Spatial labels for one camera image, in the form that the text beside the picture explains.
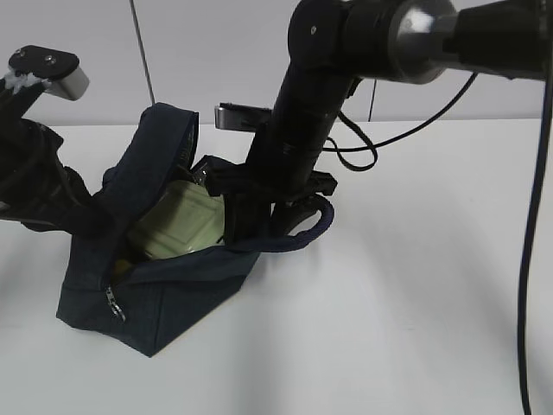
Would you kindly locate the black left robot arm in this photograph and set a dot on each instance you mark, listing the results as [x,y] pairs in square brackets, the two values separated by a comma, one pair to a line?
[13,106]

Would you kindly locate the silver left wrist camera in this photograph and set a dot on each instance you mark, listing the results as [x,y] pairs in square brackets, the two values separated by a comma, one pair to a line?
[57,71]

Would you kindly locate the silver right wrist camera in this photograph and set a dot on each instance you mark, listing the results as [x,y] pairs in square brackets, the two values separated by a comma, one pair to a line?
[234,117]

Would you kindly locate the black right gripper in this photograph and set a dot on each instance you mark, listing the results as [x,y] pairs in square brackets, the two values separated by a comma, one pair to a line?
[258,212]

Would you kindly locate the dark blue insulated lunch bag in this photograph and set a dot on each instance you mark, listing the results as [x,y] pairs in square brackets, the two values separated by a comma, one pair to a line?
[154,301]

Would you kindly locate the yellow gourd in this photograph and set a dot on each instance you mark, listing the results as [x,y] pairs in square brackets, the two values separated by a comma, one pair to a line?
[121,266]

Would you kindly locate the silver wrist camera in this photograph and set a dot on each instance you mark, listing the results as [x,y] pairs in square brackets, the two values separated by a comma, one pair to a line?
[57,71]
[234,117]

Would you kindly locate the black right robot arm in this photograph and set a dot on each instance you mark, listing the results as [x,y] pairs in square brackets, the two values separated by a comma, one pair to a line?
[333,45]

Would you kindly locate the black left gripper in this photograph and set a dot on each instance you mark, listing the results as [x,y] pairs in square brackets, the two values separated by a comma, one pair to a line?
[40,192]

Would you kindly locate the green lidded glass food container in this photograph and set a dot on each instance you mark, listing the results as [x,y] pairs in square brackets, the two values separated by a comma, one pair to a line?
[186,219]

